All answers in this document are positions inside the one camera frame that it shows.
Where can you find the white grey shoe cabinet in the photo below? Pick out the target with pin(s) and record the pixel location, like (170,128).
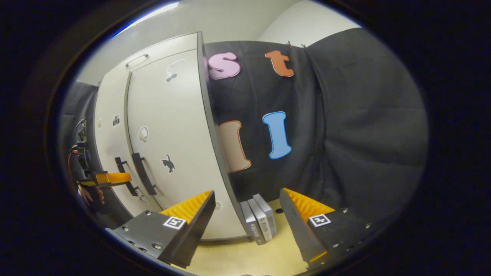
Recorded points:
(204,96)

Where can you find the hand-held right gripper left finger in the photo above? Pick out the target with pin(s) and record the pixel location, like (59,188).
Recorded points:
(195,234)

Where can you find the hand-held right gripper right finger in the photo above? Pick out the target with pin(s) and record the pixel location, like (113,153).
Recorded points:
(295,226)

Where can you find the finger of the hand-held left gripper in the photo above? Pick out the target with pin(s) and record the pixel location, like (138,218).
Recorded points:
(115,178)

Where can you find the white shoe cabinet door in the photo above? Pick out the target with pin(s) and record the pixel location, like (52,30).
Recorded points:
(111,138)
(176,115)

